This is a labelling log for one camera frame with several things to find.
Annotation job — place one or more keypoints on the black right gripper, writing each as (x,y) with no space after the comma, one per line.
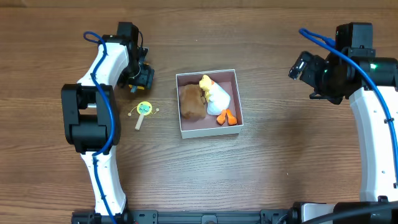
(311,76)

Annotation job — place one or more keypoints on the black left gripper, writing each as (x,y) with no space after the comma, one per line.
(144,76)

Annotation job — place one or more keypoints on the yellow and blue toy truck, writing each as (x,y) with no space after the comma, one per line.
(134,88)

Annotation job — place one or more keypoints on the brown plush toy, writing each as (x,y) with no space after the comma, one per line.
(192,102)

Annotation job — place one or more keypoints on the white plush duck toy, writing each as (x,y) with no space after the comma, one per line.
(218,101)

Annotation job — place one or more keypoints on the white square box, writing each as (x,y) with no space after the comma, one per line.
(209,126)

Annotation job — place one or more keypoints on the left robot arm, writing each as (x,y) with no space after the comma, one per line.
(90,114)

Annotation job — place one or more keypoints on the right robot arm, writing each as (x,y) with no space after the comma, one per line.
(352,71)

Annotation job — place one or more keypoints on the wooden cat rattle drum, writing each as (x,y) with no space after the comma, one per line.
(144,109)

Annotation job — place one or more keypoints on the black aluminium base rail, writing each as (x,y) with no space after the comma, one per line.
(258,217)

